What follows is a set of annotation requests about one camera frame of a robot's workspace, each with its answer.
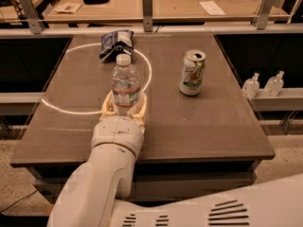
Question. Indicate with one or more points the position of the brown paper packet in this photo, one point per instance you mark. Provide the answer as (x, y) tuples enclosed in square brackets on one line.
[(68, 7)]

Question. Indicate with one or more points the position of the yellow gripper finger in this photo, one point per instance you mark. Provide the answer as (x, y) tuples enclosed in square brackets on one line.
[(138, 111), (108, 107)]

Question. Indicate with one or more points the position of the right metal bracket post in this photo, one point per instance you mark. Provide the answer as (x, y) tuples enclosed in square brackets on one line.
[(263, 14)]

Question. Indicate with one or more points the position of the right clear sanitizer bottle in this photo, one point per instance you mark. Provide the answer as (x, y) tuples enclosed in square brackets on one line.
[(274, 84)]

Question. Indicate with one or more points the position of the black object on back desk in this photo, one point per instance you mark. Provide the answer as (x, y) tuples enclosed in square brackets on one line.
[(95, 2)]

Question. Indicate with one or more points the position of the left clear sanitizer bottle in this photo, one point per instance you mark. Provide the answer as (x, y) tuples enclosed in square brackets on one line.
[(250, 87)]

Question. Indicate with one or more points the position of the middle metal bracket post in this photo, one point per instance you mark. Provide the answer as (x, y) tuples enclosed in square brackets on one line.
[(147, 15)]

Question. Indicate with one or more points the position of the left metal bracket post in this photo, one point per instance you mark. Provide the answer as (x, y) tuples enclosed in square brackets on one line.
[(33, 20)]

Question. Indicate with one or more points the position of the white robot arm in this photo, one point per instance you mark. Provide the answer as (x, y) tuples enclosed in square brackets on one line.
[(100, 192)]

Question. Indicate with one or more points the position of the green 7up soda can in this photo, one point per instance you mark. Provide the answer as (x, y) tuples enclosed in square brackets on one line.
[(193, 69)]

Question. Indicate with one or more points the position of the wooden back desk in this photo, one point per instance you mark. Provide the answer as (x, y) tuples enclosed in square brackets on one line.
[(161, 11)]

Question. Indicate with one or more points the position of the blue white chip bag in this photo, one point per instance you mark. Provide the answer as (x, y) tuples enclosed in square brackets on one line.
[(120, 41)]

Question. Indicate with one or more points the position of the clear plastic water bottle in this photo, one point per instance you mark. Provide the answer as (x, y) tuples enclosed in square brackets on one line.
[(125, 82)]

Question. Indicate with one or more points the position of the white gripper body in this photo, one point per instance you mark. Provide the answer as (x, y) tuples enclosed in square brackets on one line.
[(118, 132)]

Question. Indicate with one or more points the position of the white paper card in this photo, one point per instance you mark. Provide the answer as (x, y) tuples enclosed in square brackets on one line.
[(212, 8)]

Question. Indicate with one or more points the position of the metal bracket post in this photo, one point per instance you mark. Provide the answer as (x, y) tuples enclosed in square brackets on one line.
[(33, 20), (263, 14), (147, 15)]

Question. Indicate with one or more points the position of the grey table with drawers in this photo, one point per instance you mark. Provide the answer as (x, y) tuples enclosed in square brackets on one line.
[(58, 137)]

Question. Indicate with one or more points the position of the clear sanitizer bottle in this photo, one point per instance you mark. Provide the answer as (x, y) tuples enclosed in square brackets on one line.
[(274, 84), (250, 87)]

